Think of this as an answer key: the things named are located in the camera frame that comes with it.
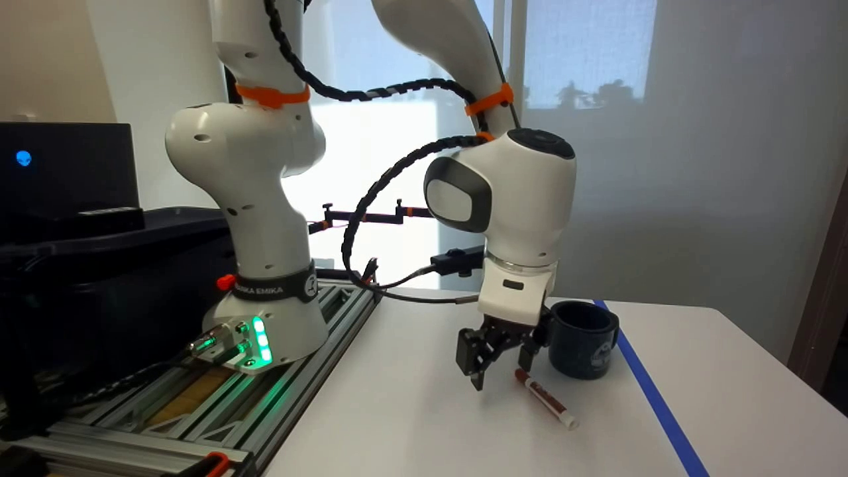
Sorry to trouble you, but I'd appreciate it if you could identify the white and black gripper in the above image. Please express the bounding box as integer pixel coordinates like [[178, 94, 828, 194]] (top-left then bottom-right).
[[453, 256, 559, 391]]

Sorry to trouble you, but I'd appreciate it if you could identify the marker with red-orange cap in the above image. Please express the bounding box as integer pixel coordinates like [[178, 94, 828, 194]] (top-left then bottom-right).
[[511, 365, 578, 428]]

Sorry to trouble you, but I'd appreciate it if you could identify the dark teal speckled mug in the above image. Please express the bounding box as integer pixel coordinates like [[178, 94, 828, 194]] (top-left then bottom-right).
[[539, 298, 620, 380]]

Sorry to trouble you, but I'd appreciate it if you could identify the long blue tape strip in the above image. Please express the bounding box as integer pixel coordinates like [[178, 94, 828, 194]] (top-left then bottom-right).
[[592, 297, 712, 477]]

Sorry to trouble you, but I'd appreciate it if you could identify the thin black boom with red joints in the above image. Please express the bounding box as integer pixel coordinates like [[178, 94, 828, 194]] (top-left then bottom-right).
[[308, 198, 439, 235]]

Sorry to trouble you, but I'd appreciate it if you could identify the brown wooden door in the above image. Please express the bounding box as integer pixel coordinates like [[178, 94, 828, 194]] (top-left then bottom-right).
[[786, 170, 848, 419]]

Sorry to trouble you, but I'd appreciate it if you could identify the black cabinet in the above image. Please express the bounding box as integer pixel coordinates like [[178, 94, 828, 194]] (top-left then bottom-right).
[[0, 207, 238, 439]]

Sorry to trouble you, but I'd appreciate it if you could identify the black monitor with blue light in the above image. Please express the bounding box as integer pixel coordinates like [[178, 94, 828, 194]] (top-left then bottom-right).
[[0, 118, 145, 240]]

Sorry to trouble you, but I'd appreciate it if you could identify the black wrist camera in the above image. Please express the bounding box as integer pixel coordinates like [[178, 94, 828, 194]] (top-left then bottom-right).
[[430, 245, 488, 280]]

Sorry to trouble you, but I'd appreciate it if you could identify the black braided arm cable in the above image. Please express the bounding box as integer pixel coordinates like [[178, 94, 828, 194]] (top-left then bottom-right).
[[263, 0, 499, 308]]

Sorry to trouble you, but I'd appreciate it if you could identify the aluminium rail frame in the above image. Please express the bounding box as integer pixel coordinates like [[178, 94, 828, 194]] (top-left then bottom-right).
[[17, 263, 386, 477]]

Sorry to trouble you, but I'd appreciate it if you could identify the black base cable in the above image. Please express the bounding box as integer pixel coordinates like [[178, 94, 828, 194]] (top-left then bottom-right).
[[50, 346, 223, 414]]

